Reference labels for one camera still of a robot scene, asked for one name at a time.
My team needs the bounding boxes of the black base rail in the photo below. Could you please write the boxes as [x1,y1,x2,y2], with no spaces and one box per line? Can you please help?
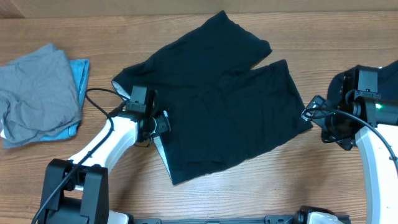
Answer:
[133,215,294,224]

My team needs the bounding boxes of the grey folded garment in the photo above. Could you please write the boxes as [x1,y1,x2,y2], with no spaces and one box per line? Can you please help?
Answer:
[1,44,81,148]

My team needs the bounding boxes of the black shorts with patterned waistband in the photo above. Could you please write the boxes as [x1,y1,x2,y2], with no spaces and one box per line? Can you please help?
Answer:
[112,11,312,185]

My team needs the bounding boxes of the blue folded garment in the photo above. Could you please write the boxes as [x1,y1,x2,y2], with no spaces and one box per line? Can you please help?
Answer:
[40,59,90,141]

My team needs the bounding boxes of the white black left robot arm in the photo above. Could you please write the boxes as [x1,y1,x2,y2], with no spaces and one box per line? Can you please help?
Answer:
[32,86,171,223]

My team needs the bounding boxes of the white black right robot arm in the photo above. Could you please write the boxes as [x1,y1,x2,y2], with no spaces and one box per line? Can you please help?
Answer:
[301,67,397,223]

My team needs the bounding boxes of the dark navy t-shirt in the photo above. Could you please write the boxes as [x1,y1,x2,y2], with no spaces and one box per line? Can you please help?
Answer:
[327,61,398,105]

